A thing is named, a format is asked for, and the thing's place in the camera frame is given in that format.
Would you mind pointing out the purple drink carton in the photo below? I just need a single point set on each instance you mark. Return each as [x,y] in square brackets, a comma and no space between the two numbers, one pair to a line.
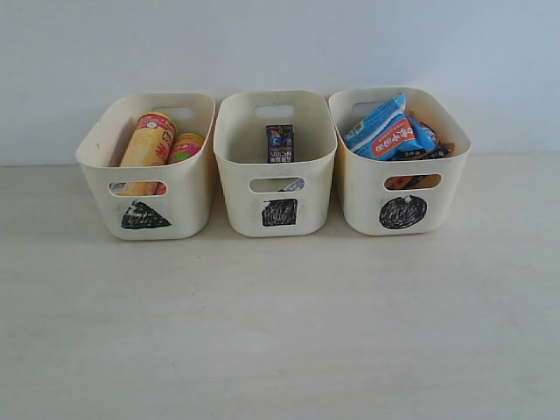
[280,143]

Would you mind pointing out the cream bin with square mark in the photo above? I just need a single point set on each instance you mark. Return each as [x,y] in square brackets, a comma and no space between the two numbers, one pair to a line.
[251,186]

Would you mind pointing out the blue white milk carton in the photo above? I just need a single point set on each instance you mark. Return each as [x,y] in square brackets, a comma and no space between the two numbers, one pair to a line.
[297,185]

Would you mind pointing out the blue noodle packet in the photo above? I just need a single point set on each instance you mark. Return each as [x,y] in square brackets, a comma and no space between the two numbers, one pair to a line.
[385,131]

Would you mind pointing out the pink chips can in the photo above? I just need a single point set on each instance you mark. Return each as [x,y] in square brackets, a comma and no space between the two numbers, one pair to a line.
[185,146]

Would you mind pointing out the yellow chips can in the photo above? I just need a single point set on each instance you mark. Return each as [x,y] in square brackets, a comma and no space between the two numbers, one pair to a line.
[150,145]

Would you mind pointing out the cream bin with triangle mark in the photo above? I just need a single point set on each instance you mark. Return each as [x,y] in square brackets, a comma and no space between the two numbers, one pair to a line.
[184,209]

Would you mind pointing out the cream bin with circle mark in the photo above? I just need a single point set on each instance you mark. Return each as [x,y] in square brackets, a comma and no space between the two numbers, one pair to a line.
[397,198]

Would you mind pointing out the orange noodle packet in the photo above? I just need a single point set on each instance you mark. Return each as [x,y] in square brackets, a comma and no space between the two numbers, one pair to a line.
[433,151]

